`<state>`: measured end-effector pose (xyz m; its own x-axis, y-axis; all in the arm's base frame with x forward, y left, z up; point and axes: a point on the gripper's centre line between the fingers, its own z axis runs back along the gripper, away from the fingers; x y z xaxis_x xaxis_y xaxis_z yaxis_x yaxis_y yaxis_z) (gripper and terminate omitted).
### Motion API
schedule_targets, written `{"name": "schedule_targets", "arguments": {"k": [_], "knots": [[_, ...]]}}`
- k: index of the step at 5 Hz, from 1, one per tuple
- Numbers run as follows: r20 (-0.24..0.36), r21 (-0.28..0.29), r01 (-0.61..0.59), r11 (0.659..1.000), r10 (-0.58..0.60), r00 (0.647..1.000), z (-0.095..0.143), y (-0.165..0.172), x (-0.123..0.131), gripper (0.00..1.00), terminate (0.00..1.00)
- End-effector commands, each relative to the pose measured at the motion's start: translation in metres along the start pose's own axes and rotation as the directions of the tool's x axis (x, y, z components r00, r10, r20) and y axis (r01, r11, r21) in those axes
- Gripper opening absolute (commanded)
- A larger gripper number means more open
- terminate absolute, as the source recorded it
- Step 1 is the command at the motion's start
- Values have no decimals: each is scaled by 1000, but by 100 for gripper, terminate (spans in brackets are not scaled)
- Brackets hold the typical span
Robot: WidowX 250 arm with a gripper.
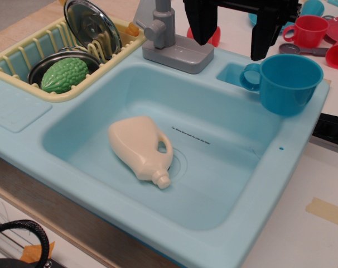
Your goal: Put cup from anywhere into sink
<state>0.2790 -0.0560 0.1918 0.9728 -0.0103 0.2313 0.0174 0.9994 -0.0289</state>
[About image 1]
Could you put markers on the teal cup in background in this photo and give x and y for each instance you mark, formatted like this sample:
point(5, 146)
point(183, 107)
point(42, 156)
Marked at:
point(312, 7)

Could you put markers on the grey toy faucet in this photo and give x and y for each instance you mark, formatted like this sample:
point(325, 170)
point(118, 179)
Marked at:
point(163, 45)

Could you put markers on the black bar at right edge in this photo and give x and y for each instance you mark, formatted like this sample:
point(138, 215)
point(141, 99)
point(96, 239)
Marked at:
point(327, 128)

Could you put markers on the yellow dish rack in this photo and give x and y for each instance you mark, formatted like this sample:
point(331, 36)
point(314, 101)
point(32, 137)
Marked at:
point(17, 60)

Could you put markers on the light blue toy sink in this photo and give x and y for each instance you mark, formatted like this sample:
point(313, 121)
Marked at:
point(233, 158)

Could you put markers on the green bitter gourd toy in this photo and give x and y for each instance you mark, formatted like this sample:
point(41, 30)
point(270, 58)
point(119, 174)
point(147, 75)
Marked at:
point(64, 74)

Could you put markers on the cream plastic detergent bottle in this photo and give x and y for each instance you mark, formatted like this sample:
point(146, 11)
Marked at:
point(141, 145)

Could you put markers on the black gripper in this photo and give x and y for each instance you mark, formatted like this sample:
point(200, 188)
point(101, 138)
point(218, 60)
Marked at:
point(203, 20)

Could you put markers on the orange tape piece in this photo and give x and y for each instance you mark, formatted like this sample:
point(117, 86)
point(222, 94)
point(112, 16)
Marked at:
point(31, 254)

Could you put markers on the red plastic cup with handle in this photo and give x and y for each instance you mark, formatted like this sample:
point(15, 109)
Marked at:
point(307, 32)

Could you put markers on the blue plastic cup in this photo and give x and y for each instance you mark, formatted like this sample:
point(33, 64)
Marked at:
point(285, 82)

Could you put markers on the red cup behind faucet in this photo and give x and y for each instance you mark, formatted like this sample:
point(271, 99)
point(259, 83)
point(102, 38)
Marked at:
point(213, 40)

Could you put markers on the grey measuring spoon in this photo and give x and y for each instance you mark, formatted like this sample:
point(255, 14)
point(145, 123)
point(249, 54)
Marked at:
point(296, 50)

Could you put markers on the silver metal pot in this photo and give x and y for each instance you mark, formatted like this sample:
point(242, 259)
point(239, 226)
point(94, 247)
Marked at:
point(37, 72)

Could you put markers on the silver metal pot lid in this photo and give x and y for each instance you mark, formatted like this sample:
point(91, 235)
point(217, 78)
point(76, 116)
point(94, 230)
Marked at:
point(90, 24)

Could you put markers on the orange toy bottle top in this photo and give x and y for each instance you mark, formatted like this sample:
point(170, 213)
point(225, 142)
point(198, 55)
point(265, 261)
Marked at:
point(132, 29)

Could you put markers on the beige masking tape strip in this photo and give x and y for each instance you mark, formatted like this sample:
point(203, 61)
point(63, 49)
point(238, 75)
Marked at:
point(323, 209)

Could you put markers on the pink plastic plate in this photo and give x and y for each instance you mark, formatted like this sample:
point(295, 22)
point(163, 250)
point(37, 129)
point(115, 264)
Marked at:
point(332, 31)

